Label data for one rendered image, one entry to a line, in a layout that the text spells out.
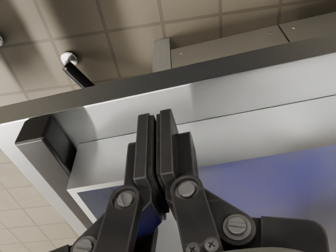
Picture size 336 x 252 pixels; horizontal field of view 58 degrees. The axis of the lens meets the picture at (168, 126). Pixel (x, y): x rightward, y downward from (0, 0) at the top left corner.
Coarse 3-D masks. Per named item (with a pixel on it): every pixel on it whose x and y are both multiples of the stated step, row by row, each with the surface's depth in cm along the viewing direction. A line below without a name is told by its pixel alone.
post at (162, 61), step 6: (156, 42) 108; (162, 42) 107; (168, 42) 106; (156, 48) 105; (162, 48) 104; (168, 48) 103; (156, 54) 102; (162, 54) 101; (168, 54) 100; (156, 60) 99; (162, 60) 98; (168, 60) 97; (156, 66) 96; (162, 66) 95; (168, 66) 94
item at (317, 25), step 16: (320, 16) 94; (256, 32) 97; (272, 32) 94; (288, 32) 92; (304, 32) 90; (320, 32) 88; (176, 48) 101; (192, 48) 99; (208, 48) 97; (224, 48) 94; (240, 48) 92; (256, 48) 90; (176, 64) 94
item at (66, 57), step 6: (66, 54) 111; (72, 54) 111; (66, 60) 110; (72, 60) 113; (66, 66) 108; (72, 66) 109; (66, 72) 109; (72, 72) 108; (78, 72) 109; (72, 78) 109; (78, 78) 109; (84, 78) 109; (78, 84) 110; (84, 84) 109; (90, 84) 110
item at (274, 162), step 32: (192, 128) 18; (224, 128) 17; (256, 128) 17; (288, 128) 16; (320, 128) 16; (96, 160) 18; (224, 160) 16; (256, 160) 15; (288, 160) 21; (320, 160) 21; (96, 192) 20; (224, 192) 23; (256, 192) 23; (288, 192) 23; (320, 192) 23; (160, 224) 26; (320, 224) 26
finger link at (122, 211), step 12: (120, 192) 12; (132, 192) 12; (108, 204) 11; (120, 204) 11; (132, 204) 11; (108, 216) 11; (120, 216) 11; (132, 216) 11; (108, 228) 10; (120, 228) 10; (132, 228) 10; (156, 228) 13; (96, 240) 10; (108, 240) 10; (120, 240) 10; (132, 240) 10; (156, 240) 13
